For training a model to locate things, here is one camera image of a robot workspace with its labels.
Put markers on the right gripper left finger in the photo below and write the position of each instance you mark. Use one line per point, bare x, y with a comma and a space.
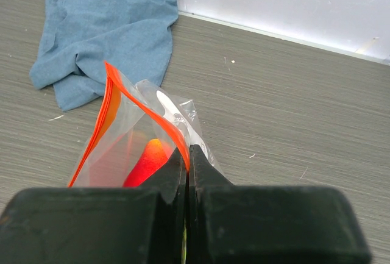
99, 225

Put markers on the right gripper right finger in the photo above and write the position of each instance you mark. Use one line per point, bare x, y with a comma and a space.
229, 223

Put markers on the red yellow mango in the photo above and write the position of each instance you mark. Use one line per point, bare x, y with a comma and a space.
151, 160

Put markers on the clear orange zip bag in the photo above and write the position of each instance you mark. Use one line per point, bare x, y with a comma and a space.
130, 116

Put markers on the blue cloth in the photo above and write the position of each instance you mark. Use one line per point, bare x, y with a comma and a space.
80, 36

